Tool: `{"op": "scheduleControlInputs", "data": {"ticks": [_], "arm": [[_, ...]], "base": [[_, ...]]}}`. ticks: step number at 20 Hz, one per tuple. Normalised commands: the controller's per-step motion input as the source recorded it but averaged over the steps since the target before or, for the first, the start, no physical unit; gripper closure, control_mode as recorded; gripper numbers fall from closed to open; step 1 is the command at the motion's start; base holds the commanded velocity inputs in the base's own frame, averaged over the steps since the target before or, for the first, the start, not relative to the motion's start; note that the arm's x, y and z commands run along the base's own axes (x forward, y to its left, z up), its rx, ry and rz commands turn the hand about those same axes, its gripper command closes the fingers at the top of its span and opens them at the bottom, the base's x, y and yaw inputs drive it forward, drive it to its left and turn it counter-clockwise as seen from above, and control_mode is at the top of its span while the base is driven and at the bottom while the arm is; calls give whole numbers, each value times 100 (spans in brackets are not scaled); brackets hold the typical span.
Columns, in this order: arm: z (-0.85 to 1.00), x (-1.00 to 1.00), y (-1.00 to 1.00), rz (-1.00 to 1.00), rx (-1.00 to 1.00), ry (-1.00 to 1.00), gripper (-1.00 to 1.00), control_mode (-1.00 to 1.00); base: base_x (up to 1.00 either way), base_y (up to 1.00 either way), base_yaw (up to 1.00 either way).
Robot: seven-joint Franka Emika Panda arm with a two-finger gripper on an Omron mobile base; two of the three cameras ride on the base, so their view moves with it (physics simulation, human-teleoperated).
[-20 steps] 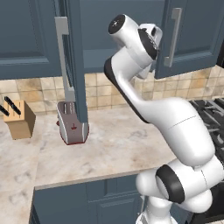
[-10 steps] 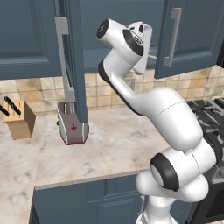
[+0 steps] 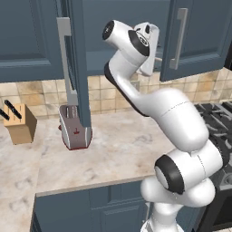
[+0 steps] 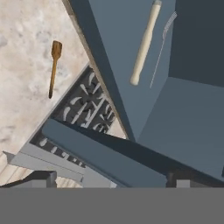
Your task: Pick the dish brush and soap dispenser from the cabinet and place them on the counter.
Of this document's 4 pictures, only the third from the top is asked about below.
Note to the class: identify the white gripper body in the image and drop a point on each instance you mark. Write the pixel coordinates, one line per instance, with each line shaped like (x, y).
(152, 57)

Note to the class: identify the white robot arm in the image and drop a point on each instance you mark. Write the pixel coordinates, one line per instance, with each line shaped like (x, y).
(181, 120)

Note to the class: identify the blue base cabinet door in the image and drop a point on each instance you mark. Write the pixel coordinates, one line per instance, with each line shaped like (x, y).
(123, 219)

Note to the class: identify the black stove with hob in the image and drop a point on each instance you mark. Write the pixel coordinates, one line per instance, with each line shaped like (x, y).
(219, 120)

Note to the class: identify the grey and red toaster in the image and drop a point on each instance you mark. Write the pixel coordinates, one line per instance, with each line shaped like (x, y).
(74, 133)

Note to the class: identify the blue drawer front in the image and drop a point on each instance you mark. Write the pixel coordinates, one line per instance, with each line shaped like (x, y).
(117, 195)

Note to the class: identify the wooden knife block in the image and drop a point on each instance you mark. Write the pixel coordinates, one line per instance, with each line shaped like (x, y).
(21, 127)

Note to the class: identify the blue wall cabinet door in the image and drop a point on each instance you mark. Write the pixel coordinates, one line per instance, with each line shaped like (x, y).
(205, 33)
(81, 60)
(27, 39)

